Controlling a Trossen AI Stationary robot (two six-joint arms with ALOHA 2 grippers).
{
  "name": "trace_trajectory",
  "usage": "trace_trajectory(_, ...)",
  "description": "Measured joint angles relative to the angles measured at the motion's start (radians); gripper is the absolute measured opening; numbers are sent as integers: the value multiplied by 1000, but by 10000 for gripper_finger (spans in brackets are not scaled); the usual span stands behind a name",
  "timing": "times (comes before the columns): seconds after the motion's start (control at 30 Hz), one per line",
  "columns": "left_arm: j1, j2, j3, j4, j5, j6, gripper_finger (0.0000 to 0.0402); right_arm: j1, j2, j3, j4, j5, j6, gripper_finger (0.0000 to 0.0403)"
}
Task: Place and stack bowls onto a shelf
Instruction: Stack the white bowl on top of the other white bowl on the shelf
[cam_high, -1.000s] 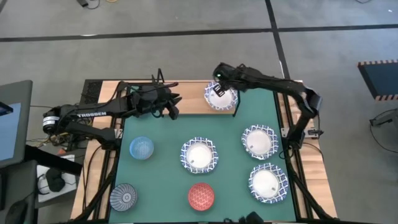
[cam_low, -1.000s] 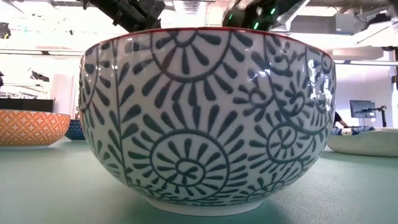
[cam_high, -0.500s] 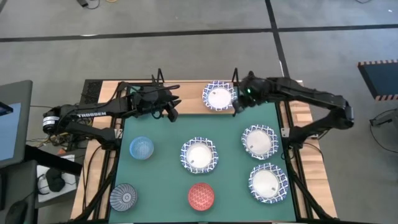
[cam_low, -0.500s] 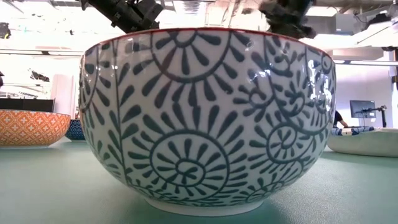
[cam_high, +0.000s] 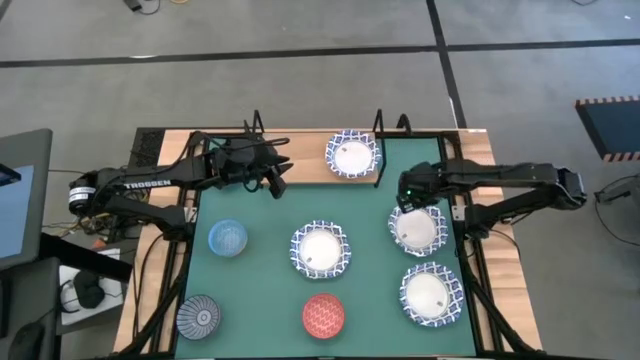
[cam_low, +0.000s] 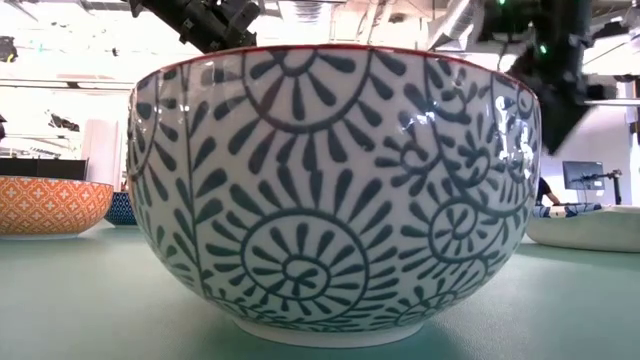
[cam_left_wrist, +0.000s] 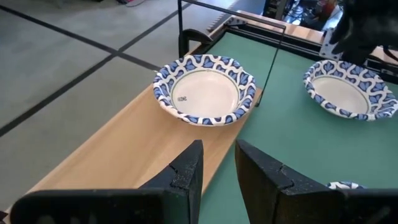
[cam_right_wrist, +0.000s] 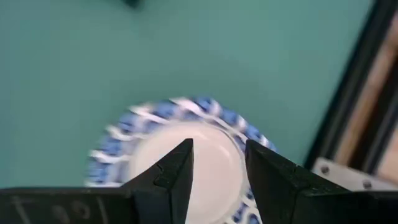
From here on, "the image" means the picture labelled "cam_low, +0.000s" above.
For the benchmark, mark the green table mat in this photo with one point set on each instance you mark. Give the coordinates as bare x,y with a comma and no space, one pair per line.
75,300

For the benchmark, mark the black partition panel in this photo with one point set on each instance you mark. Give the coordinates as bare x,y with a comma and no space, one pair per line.
45,169

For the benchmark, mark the white bowl dark floral pattern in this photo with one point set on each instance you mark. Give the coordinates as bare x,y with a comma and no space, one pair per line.
320,200

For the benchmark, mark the black computer monitor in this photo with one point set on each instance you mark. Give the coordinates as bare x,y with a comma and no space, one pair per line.
582,175

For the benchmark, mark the dark blue patterned bowl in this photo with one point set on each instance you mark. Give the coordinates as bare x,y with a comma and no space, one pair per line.
121,210

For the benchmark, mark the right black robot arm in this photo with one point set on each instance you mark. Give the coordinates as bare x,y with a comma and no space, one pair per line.
520,17

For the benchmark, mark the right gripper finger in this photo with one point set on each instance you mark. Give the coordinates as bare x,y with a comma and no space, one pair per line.
562,125

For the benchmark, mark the blue white patterned wide bowl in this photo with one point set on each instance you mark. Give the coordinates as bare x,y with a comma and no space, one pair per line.
575,209

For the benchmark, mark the orange patterned bowl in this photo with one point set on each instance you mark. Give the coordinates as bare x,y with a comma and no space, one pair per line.
50,205

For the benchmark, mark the white wide shallow bowl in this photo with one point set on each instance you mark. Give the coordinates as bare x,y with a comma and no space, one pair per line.
590,230

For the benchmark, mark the person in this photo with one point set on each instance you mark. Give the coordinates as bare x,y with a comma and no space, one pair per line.
544,190

